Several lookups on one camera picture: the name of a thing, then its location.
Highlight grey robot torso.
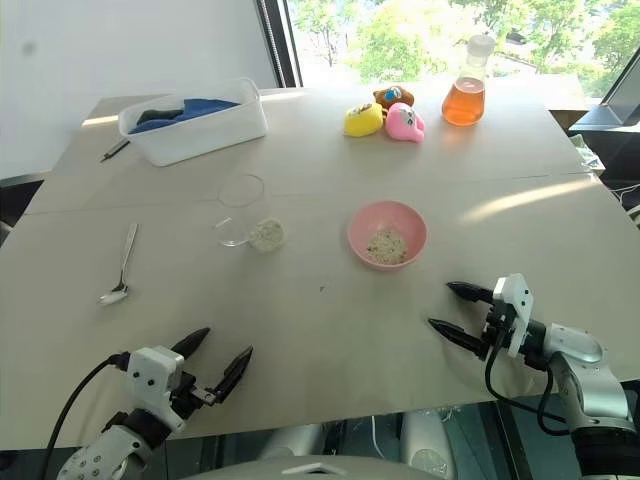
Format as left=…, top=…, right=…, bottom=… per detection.
left=177, top=455, right=447, bottom=480

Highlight white plastic bin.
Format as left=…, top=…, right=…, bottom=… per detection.
left=117, top=76, right=270, bottom=168

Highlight brown plush toy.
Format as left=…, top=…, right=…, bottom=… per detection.
left=372, top=85, right=417, bottom=111

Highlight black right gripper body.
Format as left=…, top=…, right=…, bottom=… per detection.
left=479, top=298, right=508, bottom=362

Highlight pink plush toy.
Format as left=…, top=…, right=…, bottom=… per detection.
left=383, top=101, right=428, bottom=146

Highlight metal spoon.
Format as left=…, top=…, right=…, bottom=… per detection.
left=96, top=222, right=141, bottom=307

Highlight blue cloth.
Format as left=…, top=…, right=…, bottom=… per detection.
left=128, top=96, right=242, bottom=135

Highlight black window frame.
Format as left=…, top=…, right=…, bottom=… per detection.
left=256, top=0, right=305, bottom=89

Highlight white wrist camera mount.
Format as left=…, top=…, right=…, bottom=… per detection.
left=124, top=345, right=187, bottom=432
left=491, top=273, right=533, bottom=358

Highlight silver rounded robot part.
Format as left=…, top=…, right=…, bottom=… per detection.
left=258, top=423, right=327, bottom=461
left=401, top=411, right=450, bottom=475

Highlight glass flask with orange liquid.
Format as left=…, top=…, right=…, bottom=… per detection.
left=441, top=34, right=488, bottom=127

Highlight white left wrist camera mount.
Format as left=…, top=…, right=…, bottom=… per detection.
left=124, top=345, right=187, bottom=432

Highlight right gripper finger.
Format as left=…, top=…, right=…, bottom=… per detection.
left=427, top=317, right=488, bottom=359
left=445, top=281, right=497, bottom=305

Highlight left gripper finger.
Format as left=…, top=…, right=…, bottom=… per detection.
left=207, top=344, right=255, bottom=405
left=172, top=327, right=212, bottom=360

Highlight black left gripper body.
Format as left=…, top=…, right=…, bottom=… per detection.
left=169, top=370, right=219, bottom=420

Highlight clear glass cup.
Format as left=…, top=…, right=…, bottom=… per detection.
left=218, top=172, right=265, bottom=208

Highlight dark pen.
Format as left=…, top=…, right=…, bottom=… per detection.
left=99, top=138, right=133, bottom=164

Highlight crumpled clear plastic bag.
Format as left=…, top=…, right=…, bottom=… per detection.
left=573, top=131, right=607, bottom=175

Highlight dark grey cloth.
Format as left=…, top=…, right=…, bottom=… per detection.
left=136, top=106, right=184, bottom=124

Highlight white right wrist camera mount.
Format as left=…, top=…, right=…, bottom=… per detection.
left=491, top=273, right=533, bottom=358

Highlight clear glass round-bottom flask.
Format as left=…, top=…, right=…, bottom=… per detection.
left=214, top=214, right=289, bottom=255

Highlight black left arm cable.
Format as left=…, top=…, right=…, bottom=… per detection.
left=43, top=352, right=132, bottom=480

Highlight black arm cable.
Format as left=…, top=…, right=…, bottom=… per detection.
left=43, top=352, right=132, bottom=480
left=483, top=343, right=572, bottom=437

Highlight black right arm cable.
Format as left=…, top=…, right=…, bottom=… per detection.
left=483, top=343, right=572, bottom=437

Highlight yellow plush toy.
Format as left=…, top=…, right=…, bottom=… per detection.
left=342, top=100, right=387, bottom=138

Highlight pink bowl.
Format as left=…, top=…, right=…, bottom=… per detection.
left=346, top=199, right=430, bottom=272

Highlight dark open laptop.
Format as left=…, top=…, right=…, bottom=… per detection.
left=568, top=63, right=640, bottom=137

